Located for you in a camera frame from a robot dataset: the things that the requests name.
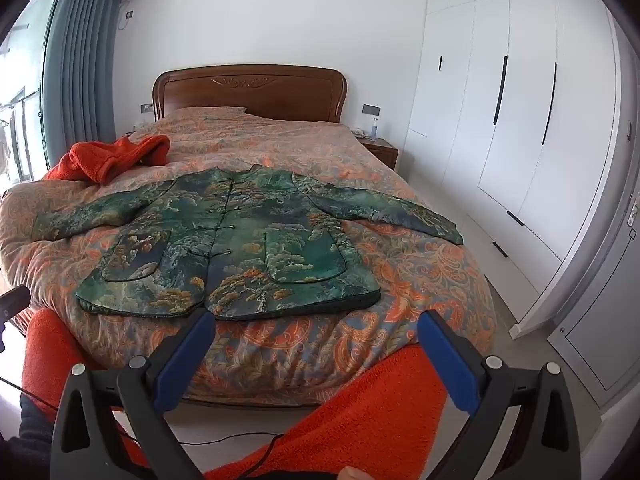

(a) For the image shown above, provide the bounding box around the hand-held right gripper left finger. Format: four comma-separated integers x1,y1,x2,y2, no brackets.
50,307,217,480

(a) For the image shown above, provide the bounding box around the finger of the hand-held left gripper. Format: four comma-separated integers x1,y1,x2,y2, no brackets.
0,285,31,353

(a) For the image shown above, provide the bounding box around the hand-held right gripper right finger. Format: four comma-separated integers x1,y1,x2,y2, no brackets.
417,309,584,480

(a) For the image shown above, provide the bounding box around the green patterned padded jacket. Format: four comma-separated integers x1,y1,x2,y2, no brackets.
34,164,465,322

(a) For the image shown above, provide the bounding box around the orange floral bedspread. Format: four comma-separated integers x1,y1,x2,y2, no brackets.
0,106,498,407

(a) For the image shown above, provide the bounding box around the dark cloth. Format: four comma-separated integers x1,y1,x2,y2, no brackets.
0,395,53,480

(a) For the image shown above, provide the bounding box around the grey door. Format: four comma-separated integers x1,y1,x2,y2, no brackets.
547,195,640,401

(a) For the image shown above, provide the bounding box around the orange fleece garment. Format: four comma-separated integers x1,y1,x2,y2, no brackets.
47,135,172,185

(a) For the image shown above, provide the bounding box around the window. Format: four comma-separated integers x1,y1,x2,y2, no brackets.
0,0,56,191

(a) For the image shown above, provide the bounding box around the white wardrobe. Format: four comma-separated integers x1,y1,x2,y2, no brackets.
404,0,633,326

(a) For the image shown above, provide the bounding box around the wooden nightstand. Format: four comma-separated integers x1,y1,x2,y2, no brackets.
359,137,400,171

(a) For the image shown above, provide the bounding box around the grey-blue curtain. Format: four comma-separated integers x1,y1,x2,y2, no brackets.
42,0,126,171

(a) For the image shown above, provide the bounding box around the wooden bed headboard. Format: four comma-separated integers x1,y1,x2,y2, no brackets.
152,64,348,125

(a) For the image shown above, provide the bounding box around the black cable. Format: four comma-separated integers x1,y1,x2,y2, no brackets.
0,376,288,478

